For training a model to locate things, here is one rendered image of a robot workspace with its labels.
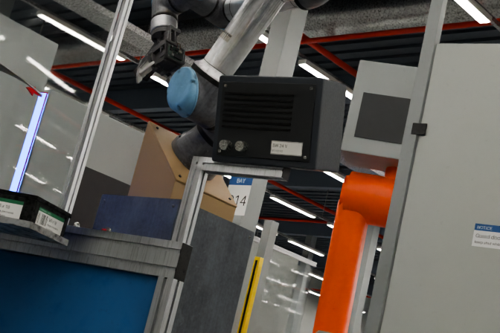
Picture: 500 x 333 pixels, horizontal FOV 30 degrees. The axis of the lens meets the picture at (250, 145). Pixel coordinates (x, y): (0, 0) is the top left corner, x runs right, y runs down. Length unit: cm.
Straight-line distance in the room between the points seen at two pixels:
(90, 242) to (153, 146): 42
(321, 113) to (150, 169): 69
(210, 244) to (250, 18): 58
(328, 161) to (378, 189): 391
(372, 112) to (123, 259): 394
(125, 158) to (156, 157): 385
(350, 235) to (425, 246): 254
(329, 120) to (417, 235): 149
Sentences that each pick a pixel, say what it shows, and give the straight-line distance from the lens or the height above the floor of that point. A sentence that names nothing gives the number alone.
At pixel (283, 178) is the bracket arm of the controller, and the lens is 194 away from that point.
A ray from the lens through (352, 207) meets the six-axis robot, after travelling 586.
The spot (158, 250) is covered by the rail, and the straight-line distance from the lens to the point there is 204.
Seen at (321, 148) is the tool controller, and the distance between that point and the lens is 191.
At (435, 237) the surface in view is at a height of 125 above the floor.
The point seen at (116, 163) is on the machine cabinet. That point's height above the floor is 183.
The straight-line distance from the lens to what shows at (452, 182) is 338.
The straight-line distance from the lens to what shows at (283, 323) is 993.
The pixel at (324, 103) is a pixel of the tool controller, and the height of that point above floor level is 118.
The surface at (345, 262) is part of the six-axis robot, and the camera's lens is 585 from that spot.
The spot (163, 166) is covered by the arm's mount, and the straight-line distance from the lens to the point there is 243.
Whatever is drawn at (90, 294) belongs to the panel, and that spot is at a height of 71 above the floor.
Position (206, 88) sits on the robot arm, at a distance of 235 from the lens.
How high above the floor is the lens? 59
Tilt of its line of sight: 15 degrees up
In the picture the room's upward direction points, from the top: 14 degrees clockwise
